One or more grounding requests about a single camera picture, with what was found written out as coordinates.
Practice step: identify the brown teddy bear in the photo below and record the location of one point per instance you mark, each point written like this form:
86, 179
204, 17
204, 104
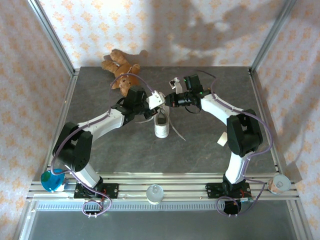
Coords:
120, 65

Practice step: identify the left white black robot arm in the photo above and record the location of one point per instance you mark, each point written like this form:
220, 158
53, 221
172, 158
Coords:
105, 123

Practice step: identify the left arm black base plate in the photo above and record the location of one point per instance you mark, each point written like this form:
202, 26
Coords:
111, 190

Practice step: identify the aluminium front rail frame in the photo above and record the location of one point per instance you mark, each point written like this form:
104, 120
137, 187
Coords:
185, 190

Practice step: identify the metal tin can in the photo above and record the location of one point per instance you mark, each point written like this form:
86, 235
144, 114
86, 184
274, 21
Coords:
278, 185

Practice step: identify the aluminium side rail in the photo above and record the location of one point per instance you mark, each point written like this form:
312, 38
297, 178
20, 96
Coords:
62, 112
260, 100

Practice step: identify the beige paper card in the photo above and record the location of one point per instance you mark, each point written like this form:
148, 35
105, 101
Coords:
222, 140

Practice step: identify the white shoelace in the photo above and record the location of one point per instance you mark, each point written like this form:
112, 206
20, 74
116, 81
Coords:
178, 132

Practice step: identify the small green circuit board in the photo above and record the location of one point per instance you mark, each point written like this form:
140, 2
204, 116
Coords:
247, 199

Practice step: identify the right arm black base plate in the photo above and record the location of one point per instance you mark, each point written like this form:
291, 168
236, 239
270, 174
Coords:
213, 191

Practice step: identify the aluminium frame post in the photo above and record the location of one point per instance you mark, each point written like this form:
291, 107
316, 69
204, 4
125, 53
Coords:
273, 35
52, 35

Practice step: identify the blue plastic cup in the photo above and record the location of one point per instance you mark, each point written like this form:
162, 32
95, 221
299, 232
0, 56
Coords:
53, 181

